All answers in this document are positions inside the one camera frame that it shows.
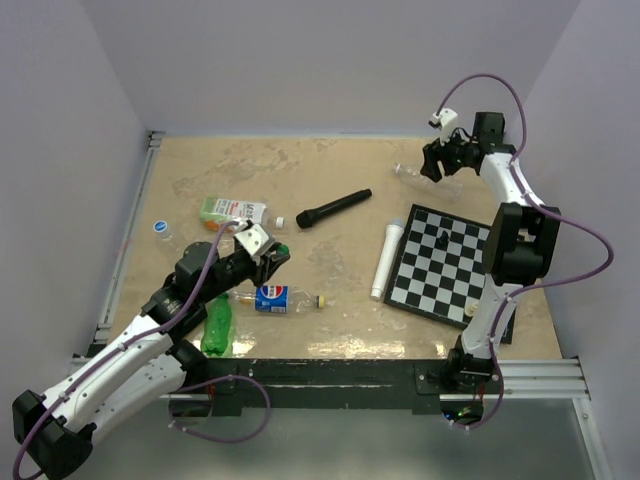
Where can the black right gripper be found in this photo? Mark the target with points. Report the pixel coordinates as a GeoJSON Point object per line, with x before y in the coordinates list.
{"type": "Point", "coordinates": [436, 151]}

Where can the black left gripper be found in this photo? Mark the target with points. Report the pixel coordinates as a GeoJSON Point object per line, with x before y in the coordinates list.
{"type": "Point", "coordinates": [268, 265]}

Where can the clear plastic bottle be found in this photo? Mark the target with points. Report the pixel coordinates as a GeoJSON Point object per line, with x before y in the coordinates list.
{"type": "Point", "coordinates": [446, 189]}

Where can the Pepsi bottle blue label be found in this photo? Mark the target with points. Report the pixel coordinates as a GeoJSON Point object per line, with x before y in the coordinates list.
{"type": "Point", "coordinates": [279, 300]}

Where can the clear bottle blue cap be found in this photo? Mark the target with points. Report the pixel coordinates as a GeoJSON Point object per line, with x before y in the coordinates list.
{"type": "Point", "coordinates": [170, 240]}

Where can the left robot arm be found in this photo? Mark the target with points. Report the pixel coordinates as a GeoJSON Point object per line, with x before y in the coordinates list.
{"type": "Point", "coordinates": [59, 428]}

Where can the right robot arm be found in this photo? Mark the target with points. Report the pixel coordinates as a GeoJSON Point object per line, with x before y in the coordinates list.
{"type": "Point", "coordinates": [518, 250]}

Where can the clear bottle green label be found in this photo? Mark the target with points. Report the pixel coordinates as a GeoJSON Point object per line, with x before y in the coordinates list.
{"type": "Point", "coordinates": [215, 211]}

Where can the green plastic bottle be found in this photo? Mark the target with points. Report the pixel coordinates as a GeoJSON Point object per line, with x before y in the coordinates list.
{"type": "Point", "coordinates": [218, 330]}

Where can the black microphone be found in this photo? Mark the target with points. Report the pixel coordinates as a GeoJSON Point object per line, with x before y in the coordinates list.
{"type": "Point", "coordinates": [310, 217]}

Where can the black chess piece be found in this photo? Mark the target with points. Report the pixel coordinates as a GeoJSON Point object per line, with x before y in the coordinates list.
{"type": "Point", "coordinates": [443, 240]}

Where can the white microphone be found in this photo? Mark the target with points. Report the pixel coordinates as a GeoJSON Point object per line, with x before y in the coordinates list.
{"type": "Point", "coordinates": [393, 233]}

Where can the black white chessboard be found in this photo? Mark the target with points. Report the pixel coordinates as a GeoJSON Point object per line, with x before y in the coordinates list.
{"type": "Point", "coordinates": [437, 283]}

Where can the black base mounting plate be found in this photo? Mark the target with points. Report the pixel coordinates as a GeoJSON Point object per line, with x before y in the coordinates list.
{"type": "Point", "coordinates": [341, 384]}

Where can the cream chess piece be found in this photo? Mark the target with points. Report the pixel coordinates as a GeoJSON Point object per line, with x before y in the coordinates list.
{"type": "Point", "coordinates": [470, 309]}

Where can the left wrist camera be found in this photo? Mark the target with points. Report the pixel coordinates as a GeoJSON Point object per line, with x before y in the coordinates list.
{"type": "Point", "coordinates": [255, 241]}

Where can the aluminium table frame rail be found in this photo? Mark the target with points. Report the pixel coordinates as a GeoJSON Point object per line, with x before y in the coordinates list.
{"type": "Point", "coordinates": [107, 313]}

